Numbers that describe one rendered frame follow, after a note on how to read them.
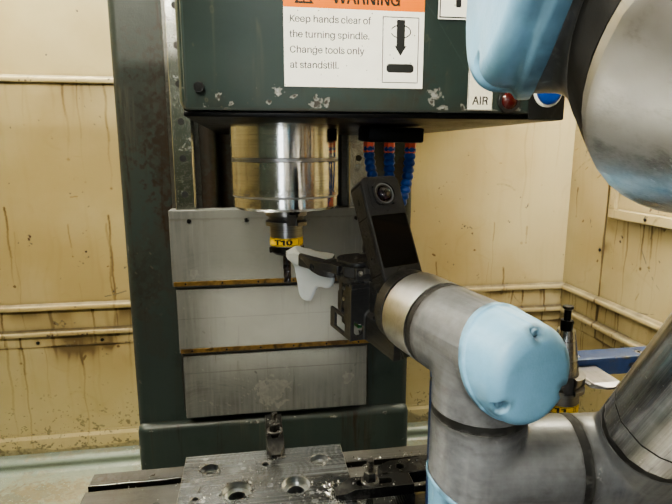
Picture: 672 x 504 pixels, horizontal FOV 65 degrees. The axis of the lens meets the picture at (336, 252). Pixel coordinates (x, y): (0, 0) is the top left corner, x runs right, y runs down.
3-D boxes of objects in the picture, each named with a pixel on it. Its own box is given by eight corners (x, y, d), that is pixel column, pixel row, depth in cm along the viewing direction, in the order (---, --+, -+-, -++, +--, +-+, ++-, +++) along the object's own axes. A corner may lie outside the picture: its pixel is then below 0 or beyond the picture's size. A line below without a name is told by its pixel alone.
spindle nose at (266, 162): (316, 200, 90) (315, 128, 88) (356, 209, 76) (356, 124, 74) (222, 204, 84) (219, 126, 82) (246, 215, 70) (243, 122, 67)
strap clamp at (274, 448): (286, 500, 99) (284, 427, 96) (268, 502, 99) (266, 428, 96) (281, 460, 112) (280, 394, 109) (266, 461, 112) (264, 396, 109)
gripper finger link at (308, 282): (270, 294, 64) (326, 311, 58) (269, 246, 63) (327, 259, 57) (288, 289, 66) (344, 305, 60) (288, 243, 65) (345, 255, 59)
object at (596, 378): (627, 389, 76) (628, 384, 76) (594, 392, 75) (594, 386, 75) (596, 370, 83) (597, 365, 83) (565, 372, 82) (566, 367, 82)
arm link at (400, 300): (405, 287, 43) (484, 277, 46) (378, 273, 47) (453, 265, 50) (401, 372, 45) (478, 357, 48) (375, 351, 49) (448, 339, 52)
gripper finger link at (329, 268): (289, 268, 59) (349, 284, 53) (289, 255, 59) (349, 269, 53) (318, 261, 62) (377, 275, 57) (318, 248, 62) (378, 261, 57)
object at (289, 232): (296, 241, 84) (296, 221, 84) (307, 246, 80) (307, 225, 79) (266, 243, 82) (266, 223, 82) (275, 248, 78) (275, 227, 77)
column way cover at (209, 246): (371, 407, 135) (374, 207, 125) (180, 422, 128) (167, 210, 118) (367, 398, 140) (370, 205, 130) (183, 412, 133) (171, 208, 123)
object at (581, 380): (574, 379, 81) (576, 364, 81) (591, 397, 75) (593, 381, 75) (533, 379, 82) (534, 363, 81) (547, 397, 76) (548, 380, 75)
